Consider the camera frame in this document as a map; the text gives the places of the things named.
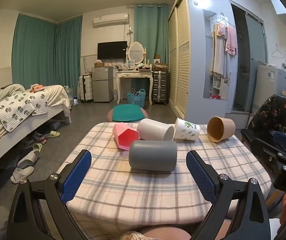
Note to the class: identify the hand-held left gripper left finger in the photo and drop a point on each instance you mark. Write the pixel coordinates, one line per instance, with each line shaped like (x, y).
(75, 177)

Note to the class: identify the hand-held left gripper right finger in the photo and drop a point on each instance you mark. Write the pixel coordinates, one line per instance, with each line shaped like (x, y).
(203, 177)

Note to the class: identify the grey cup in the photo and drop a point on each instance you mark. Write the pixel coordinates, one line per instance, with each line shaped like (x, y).
(153, 156)

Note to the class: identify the tan cup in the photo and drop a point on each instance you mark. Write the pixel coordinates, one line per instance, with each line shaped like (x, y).
(220, 129)

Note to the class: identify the white cup with leaf print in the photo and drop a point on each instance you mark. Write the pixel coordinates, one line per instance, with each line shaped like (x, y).
(185, 130)

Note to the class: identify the pink cup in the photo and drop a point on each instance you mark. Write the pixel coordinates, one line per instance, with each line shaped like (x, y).
(125, 136)

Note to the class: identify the plain white cup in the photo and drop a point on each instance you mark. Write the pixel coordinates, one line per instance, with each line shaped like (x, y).
(155, 130)

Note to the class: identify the black floral chair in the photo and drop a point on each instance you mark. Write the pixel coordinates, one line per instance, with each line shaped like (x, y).
(280, 112)

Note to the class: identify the pale green slipper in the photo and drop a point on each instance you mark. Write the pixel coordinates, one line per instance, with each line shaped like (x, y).
(38, 147)
(52, 134)

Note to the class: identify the white slipper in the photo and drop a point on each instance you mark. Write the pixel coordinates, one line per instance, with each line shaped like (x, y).
(29, 158)
(21, 174)

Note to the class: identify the plaid tablecloth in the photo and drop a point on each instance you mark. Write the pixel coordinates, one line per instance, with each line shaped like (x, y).
(123, 195)

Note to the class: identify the white washing machine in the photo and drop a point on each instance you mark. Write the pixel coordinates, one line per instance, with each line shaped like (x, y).
(269, 90)

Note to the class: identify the white bed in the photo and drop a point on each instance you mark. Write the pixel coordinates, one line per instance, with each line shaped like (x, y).
(33, 127)

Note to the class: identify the person's leg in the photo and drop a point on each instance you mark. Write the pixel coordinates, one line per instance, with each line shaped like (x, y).
(166, 233)

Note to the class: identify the glass bathroom door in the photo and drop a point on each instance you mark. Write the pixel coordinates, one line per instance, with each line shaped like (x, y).
(256, 60)

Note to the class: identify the large water bottle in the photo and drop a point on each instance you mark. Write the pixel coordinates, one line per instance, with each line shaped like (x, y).
(68, 95)

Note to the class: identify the green seat cushion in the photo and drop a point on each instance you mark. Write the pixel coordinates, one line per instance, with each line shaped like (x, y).
(128, 113)

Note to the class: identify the beige blanket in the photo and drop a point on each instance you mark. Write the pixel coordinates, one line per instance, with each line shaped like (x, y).
(55, 95)

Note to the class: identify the white suitcase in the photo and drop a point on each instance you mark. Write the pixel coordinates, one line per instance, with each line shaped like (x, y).
(86, 88)

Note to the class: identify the leaf print quilt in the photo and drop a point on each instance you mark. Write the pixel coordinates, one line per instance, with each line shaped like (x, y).
(18, 107)

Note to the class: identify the white hanging towel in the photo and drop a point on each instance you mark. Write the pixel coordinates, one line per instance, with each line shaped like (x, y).
(219, 55)

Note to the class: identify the small grey fridge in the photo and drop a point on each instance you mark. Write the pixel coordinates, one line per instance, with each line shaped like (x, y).
(103, 85)

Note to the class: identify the orange clothing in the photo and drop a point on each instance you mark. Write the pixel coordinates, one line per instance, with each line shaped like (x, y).
(36, 88)

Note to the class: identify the teal laundry basket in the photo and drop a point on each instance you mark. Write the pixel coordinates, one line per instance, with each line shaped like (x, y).
(136, 99)

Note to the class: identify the dark ribbed suitcase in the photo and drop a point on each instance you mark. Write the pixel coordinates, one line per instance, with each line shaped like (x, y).
(160, 87)

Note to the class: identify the pink hanging towel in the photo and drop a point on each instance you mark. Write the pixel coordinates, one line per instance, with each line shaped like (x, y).
(231, 41)

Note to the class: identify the grey-green bedding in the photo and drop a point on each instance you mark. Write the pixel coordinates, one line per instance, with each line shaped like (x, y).
(5, 92)

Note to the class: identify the cream sliding-door wardrobe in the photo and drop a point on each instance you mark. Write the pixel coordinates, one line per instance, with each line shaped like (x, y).
(182, 55)

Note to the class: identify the white dressing table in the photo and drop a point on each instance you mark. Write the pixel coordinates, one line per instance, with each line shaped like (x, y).
(134, 75)

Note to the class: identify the cardboard boxes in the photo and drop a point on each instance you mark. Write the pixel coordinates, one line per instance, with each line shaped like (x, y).
(161, 63)

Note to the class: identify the teal curtain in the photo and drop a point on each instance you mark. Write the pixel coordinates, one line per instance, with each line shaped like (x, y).
(68, 52)
(33, 52)
(150, 35)

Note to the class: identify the black television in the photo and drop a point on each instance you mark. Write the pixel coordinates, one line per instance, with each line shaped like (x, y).
(112, 50)

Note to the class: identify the oval vanity mirror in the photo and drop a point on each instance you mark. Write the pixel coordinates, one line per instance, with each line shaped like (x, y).
(136, 52)

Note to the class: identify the white air conditioner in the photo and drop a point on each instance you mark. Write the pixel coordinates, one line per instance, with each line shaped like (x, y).
(111, 20)

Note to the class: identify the small picture frame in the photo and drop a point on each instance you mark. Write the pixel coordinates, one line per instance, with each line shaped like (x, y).
(131, 63)

